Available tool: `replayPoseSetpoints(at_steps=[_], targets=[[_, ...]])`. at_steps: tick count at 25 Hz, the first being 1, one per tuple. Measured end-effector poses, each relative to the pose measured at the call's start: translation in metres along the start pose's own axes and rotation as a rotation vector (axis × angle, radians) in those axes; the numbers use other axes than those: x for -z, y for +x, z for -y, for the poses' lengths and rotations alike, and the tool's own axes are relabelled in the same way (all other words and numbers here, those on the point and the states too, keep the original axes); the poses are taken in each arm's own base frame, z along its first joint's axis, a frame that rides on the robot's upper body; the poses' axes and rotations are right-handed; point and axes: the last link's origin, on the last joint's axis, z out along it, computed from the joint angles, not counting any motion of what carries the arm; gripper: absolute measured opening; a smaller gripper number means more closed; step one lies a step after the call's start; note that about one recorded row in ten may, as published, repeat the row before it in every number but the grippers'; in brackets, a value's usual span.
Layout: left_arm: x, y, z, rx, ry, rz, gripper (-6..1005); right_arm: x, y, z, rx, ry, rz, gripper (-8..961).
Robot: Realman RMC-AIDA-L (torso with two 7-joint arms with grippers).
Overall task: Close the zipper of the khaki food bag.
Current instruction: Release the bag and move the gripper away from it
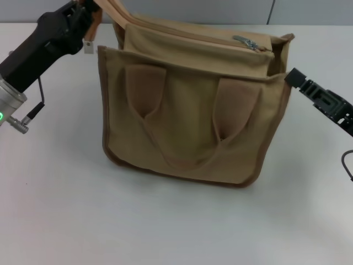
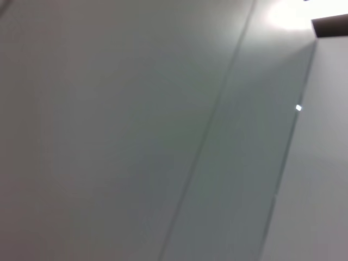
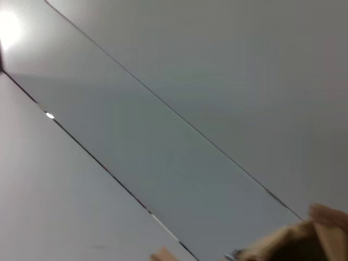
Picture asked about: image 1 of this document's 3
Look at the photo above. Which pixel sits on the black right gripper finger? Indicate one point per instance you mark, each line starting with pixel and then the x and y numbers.
pixel 320 96

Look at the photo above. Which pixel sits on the silver metal zipper pull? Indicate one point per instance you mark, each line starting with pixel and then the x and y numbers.
pixel 245 42

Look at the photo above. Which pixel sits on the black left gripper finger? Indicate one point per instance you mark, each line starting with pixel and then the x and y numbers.
pixel 93 6

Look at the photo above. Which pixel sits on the khaki canvas food bag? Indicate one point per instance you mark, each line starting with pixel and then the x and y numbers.
pixel 187 116

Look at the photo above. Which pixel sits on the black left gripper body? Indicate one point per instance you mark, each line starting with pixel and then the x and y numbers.
pixel 55 36

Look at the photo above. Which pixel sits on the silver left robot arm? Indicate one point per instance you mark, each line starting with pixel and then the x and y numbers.
pixel 11 102

